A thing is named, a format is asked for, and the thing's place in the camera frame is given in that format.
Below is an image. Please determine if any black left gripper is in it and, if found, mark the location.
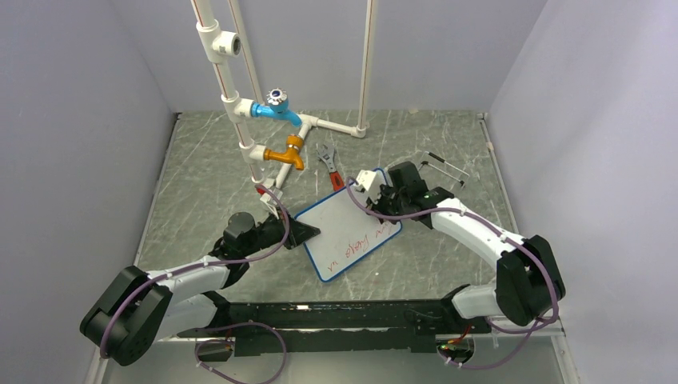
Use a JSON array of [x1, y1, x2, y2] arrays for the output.
[[242, 206, 321, 258]]

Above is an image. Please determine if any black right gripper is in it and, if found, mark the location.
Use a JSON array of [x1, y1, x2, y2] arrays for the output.
[[365, 183, 408, 226]]

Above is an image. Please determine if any blue framed whiteboard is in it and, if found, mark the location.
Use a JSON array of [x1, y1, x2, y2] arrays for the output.
[[294, 183, 402, 282]]

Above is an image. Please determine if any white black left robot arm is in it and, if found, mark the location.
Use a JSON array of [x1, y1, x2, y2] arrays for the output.
[[79, 210, 321, 366]]

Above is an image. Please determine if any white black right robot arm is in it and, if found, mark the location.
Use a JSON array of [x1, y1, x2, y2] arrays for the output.
[[372, 162, 566, 332]]

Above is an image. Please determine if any black whiteboard stand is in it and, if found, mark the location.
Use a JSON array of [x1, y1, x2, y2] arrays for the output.
[[417, 150, 470, 190]]

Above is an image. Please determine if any orange faucet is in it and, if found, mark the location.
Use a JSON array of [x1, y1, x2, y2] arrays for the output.
[[263, 134, 305, 170]]

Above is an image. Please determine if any blue faucet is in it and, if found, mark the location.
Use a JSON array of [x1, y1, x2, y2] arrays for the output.
[[250, 88, 302, 127]]

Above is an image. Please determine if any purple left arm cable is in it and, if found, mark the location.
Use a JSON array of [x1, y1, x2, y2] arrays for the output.
[[99, 185, 291, 360]]

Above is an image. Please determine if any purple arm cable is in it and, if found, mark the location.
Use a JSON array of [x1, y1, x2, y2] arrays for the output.
[[99, 185, 291, 360], [345, 176, 560, 371]]

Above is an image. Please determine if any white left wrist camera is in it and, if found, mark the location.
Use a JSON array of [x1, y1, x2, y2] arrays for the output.
[[255, 179, 283, 218]]

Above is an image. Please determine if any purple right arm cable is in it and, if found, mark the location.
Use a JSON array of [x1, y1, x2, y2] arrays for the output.
[[345, 176, 560, 371]]

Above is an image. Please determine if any red handled adjustable wrench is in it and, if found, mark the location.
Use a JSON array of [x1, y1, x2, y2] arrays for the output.
[[317, 144, 345, 191]]

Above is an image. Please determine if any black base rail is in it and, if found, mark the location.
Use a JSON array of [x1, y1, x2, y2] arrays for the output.
[[179, 298, 490, 357]]

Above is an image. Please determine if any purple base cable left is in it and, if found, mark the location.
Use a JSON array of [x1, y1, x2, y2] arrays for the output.
[[193, 321, 288, 384]]

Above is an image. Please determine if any white PVC pipe frame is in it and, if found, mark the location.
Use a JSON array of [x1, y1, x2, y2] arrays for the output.
[[190, 1, 377, 194]]

